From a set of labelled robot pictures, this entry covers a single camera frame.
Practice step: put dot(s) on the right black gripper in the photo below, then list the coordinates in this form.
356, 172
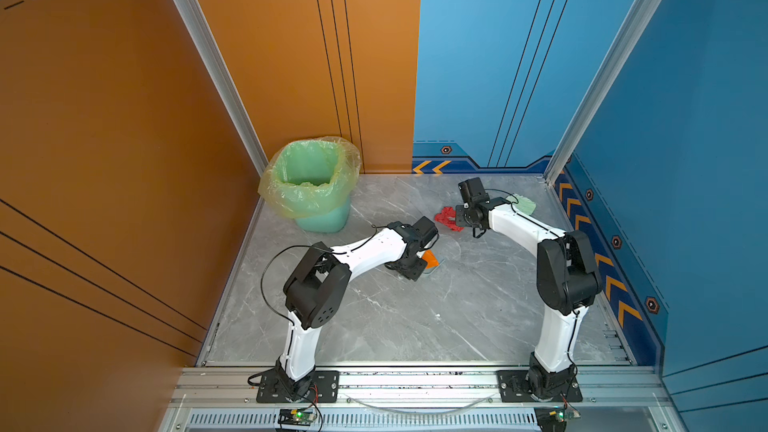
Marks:
459, 219

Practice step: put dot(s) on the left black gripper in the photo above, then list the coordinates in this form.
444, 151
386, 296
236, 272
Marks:
417, 274

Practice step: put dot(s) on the grey-blue dustpan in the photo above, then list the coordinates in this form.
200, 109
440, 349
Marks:
429, 271

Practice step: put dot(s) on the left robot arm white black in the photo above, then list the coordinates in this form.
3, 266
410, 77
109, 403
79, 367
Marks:
315, 289

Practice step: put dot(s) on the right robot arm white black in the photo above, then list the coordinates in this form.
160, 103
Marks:
567, 281

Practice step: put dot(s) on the orange paper scrap centre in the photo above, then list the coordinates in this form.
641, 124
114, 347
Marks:
430, 259

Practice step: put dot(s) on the red paper scrap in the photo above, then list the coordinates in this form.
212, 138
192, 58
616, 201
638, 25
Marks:
447, 217

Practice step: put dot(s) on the light green paper scrap far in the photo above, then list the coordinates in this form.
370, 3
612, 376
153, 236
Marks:
522, 204

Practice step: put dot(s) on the green trash bin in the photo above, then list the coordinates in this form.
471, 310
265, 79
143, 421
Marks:
327, 219

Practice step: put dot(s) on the yellow plastic bin liner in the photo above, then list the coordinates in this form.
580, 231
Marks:
311, 177

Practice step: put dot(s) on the right circuit board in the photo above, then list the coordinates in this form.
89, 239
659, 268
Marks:
555, 419

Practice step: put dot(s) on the circuit board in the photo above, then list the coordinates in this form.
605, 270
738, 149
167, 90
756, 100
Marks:
301, 419
555, 419

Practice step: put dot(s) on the left circuit board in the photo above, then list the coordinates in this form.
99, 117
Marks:
301, 419

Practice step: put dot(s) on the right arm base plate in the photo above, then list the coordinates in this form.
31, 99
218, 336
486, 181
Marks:
535, 385

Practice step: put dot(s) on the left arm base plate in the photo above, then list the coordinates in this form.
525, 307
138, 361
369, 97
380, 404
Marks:
320, 386

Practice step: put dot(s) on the aluminium mounting rail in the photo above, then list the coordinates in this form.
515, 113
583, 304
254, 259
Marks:
421, 397

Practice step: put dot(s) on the right aluminium corner post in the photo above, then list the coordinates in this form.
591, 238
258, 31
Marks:
631, 30

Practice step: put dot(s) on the aluminium corner post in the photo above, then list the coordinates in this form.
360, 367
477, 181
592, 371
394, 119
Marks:
203, 38
631, 30

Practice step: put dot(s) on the left aluminium corner post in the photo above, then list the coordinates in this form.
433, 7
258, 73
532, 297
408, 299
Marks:
203, 38

